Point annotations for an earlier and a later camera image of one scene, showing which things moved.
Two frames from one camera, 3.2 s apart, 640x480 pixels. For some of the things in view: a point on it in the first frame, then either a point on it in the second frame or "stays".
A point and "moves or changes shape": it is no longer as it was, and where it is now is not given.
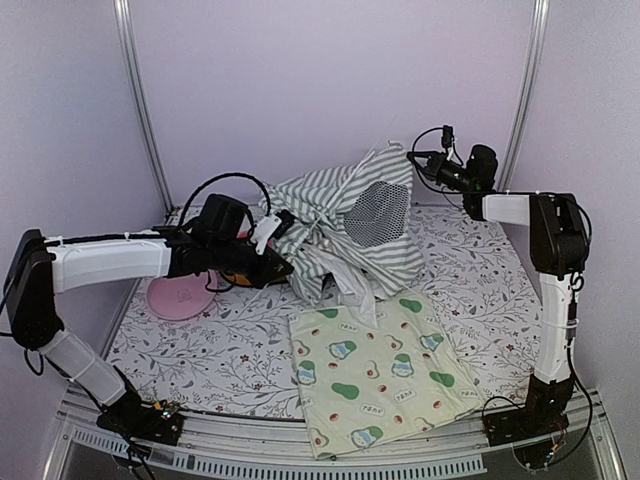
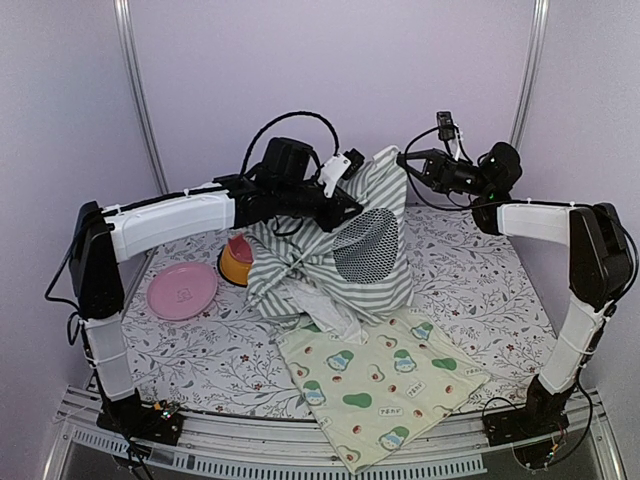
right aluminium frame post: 538,34 stays
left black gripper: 267,273 to 344,201
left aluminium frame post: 122,10 stays
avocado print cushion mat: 365,387 moves or changes shape
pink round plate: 181,297 stays
